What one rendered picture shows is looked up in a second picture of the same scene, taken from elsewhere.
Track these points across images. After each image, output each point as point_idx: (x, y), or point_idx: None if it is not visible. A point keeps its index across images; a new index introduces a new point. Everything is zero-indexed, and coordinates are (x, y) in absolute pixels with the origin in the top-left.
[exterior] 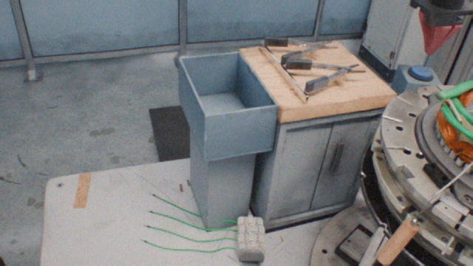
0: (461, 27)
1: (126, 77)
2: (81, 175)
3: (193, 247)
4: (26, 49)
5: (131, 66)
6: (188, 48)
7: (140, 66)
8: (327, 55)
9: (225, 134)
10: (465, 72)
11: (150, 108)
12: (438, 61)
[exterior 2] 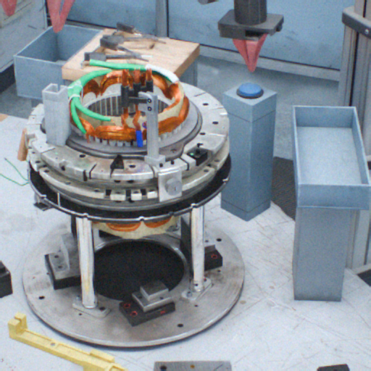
0: (256, 44)
1: (282, 106)
2: (0, 114)
3: (18, 182)
4: (161, 23)
5: (303, 93)
6: None
7: (315, 98)
8: (163, 50)
9: (28, 75)
10: (359, 120)
11: (278, 156)
12: (339, 101)
